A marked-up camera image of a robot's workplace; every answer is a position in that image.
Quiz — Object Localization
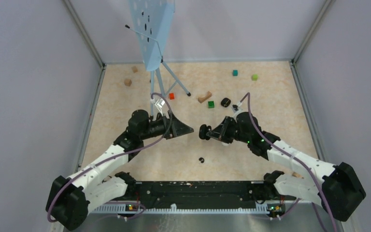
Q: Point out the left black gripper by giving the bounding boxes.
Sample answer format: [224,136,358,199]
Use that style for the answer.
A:
[140,110,194,140]

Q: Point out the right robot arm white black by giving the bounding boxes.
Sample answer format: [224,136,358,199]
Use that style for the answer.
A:
[199,112,366,222]

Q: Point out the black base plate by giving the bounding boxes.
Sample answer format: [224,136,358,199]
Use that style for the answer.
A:
[105,181,284,210]

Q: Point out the black earbud charging case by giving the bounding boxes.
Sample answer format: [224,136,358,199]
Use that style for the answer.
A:
[220,98,231,108]

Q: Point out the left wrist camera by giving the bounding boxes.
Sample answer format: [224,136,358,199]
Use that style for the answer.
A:
[150,98,165,116]

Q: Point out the light blue music stand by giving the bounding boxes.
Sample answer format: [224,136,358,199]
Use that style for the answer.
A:
[124,0,192,117]

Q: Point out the wooden cube near stand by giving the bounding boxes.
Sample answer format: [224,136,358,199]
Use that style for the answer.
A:
[124,78,132,87]

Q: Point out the aluminium rail frame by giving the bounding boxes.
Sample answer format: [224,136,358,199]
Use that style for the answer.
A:
[49,181,359,232]

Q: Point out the lime green cube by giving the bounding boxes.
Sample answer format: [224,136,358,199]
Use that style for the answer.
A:
[251,74,258,81]

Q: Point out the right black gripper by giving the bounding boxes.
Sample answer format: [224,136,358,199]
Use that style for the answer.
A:
[207,116,251,144]

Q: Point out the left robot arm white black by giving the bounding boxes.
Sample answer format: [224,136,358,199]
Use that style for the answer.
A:
[45,110,194,231]

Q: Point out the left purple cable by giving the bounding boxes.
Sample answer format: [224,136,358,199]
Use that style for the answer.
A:
[47,93,173,222]

